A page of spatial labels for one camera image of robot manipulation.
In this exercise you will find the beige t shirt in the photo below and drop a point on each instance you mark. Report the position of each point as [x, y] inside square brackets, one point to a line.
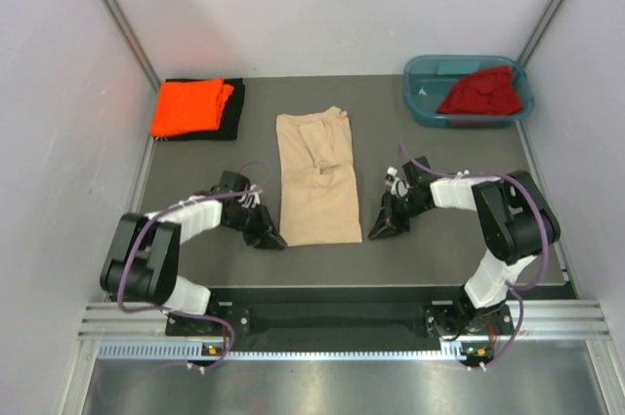
[319, 200]

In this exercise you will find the red t shirt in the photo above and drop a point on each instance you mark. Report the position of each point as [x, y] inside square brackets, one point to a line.
[487, 92]

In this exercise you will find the grey slotted cable duct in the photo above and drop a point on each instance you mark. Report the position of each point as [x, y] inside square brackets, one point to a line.
[210, 352]

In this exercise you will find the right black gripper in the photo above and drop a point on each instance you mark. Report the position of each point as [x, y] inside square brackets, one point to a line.
[385, 225]

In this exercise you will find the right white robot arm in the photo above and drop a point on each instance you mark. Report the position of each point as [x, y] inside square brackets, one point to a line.
[517, 224]

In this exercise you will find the black folded t shirt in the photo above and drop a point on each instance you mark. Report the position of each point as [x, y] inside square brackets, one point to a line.
[230, 122]

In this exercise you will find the aluminium frame rail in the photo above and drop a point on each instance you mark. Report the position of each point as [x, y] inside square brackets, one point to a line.
[535, 320]

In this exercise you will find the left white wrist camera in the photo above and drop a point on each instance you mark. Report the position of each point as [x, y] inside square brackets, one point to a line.
[251, 199]

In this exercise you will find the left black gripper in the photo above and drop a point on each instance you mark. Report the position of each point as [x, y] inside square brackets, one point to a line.
[270, 238]

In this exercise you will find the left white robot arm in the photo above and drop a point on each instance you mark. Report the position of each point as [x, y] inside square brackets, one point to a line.
[142, 262]

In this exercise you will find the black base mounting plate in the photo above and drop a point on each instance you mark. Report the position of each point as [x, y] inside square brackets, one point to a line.
[344, 340]

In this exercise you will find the orange folded t shirt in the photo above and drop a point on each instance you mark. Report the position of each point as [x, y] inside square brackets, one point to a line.
[183, 108]

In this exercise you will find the teal plastic basket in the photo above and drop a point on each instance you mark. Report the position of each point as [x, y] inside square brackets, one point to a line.
[427, 80]

